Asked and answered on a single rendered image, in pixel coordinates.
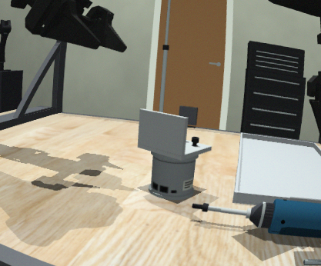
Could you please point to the blue electric screwdriver barrel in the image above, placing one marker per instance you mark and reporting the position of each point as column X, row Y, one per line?
column 296, row 218

